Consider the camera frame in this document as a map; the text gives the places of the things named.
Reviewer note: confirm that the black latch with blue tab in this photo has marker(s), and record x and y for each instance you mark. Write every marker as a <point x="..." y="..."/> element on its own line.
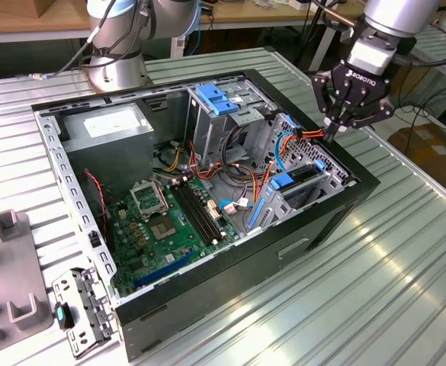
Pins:
<point x="60" y="314"/>

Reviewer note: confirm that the black chassis switch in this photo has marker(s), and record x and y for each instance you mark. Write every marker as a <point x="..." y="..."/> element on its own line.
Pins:
<point x="94" y="239"/>

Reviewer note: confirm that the metal expansion card retainer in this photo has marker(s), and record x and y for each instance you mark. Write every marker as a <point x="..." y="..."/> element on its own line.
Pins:
<point x="93" y="293"/>

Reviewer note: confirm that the grey parts rack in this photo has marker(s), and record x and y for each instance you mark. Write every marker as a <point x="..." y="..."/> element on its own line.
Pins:
<point x="9" y="267"/>

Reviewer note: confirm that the black case fan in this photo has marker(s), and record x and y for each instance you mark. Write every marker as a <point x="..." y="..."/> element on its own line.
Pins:
<point x="93" y="213"/>

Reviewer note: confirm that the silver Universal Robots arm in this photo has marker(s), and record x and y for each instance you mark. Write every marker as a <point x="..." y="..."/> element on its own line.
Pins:
<point x="112" y="68"/>

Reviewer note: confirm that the black tripod stand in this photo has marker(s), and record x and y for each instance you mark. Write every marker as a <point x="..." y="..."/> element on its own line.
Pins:
<point x="308" y="42"/>

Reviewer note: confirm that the blue plastic drive latch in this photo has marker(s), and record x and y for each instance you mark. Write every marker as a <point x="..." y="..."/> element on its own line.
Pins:
<point x="215" y="101"/>

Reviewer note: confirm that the green motherboard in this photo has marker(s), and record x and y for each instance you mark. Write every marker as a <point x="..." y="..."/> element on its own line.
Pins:
<point x="177" y="244"/>

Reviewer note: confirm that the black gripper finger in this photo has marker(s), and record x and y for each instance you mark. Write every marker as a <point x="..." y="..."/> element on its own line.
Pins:
<point x="321" y="91"/>
<point x="375" y="116"/>

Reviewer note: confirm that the black RAM slot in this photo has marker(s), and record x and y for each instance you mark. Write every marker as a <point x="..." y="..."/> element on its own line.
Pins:
<point x="190" y="215"/>
<point x="203" y="211"/>

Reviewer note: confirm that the hard disk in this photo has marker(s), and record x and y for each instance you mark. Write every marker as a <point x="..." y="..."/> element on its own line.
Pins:
<point x="281" y="181"/>

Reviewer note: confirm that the brown cardboard box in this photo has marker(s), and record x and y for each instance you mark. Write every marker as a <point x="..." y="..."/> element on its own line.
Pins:
<point x="428" y="148"/>

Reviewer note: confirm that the wooden desk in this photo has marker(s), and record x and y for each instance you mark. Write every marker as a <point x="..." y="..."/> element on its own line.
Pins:
<point x="264" y="15"/>

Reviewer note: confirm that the black open PC case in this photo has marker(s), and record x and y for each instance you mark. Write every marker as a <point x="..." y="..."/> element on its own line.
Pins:
<point x="226" y="289"/>

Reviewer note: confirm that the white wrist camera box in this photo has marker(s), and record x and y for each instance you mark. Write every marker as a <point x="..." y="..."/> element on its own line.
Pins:
<point x="371" y="57"/>

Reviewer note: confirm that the grey perforated disk bay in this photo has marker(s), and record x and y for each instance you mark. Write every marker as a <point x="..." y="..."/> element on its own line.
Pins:
<point x="280" y="207"/>

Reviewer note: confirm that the grey metal drive cage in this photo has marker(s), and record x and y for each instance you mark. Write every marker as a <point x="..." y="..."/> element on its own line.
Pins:
<point x="211" y="133"/>

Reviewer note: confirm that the CPU socket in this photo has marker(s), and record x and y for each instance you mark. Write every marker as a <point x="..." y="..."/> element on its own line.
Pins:
<point x="163" y="229"/>

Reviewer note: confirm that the grey power supply unit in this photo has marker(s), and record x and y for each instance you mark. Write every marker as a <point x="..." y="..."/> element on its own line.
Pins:
<point x="108" y="152"/>

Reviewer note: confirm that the blue expansion slot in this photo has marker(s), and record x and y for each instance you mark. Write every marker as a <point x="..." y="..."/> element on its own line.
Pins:
<point x="165" y="268"/>

